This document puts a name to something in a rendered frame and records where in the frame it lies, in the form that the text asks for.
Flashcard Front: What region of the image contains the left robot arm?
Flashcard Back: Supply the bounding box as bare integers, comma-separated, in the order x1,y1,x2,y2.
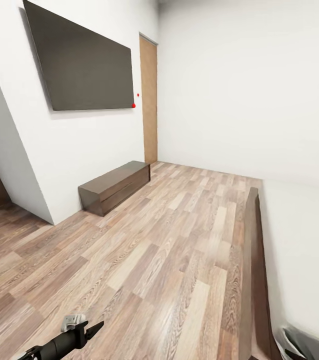
10,314,104,360

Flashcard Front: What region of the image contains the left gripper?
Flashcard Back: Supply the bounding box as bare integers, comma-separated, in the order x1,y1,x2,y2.
51,320,104,360

